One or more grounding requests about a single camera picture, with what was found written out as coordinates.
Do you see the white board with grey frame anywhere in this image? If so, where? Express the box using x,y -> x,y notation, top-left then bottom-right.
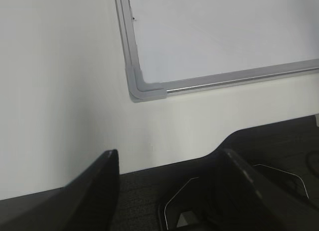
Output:
115,0 -> 319,102

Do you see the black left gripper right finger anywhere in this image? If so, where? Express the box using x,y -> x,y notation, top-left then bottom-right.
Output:
209,149 -> 319,231

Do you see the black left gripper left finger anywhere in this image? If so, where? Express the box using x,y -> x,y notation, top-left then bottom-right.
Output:
0,150 -> 119,231

